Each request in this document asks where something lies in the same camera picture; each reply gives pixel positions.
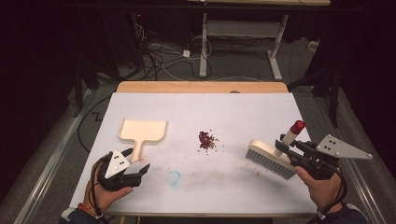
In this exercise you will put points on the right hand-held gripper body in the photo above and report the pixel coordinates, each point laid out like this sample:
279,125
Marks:
314,160

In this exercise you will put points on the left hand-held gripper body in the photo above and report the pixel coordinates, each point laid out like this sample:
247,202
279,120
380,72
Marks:
115,182

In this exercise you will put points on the cream plastic dustpan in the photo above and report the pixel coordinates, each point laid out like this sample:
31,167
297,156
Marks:
143,132

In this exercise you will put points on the person's left hand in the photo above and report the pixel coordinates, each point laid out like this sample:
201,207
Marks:
104,196

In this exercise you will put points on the person's right hand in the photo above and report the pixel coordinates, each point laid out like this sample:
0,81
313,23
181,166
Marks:
322,189

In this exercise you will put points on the black stand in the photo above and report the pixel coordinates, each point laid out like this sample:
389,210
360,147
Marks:
333,96
77,90

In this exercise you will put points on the white table mat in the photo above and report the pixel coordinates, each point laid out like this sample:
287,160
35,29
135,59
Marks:
202,189

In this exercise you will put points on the pile of red crumbs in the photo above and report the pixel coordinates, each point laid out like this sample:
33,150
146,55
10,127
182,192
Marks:
206,140

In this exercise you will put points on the wooden table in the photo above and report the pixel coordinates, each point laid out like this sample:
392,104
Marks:
202,87

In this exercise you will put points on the white floor box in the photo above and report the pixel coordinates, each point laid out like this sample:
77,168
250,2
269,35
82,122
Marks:
313,45

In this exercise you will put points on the white power adapter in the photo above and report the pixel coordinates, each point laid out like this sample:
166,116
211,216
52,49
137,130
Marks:
186,53

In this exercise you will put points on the metal floor rail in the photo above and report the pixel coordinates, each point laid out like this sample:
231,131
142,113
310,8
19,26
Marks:
46,174
362,183

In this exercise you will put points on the white desk frame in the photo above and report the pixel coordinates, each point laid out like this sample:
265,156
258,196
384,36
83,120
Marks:
243,28

